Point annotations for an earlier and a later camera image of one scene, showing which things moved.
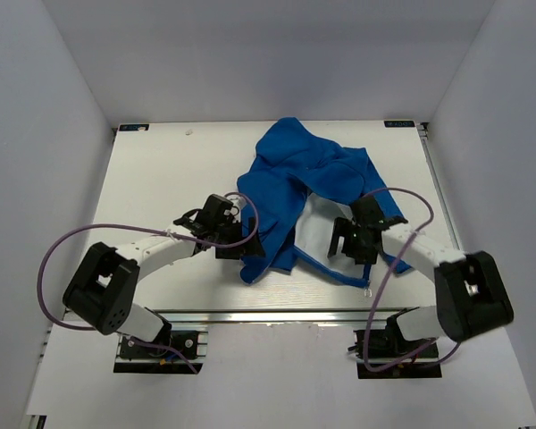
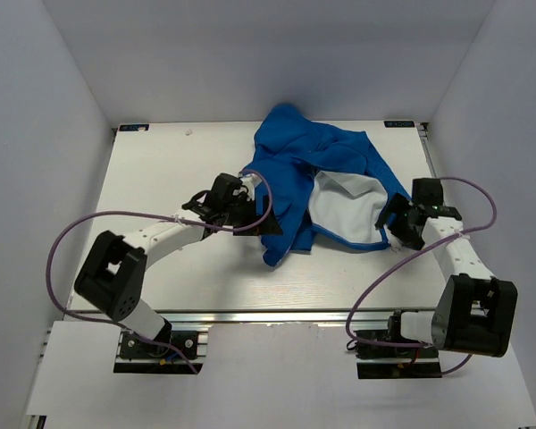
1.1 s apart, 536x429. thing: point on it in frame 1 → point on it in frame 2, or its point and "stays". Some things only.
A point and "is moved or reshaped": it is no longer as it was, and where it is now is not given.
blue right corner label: (398, 123) stays
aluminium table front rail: (285, 315) stays
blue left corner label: (132, 127) stays
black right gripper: (344, 227) → (397, 205)
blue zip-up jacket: (295, 186) is moved or reshaped
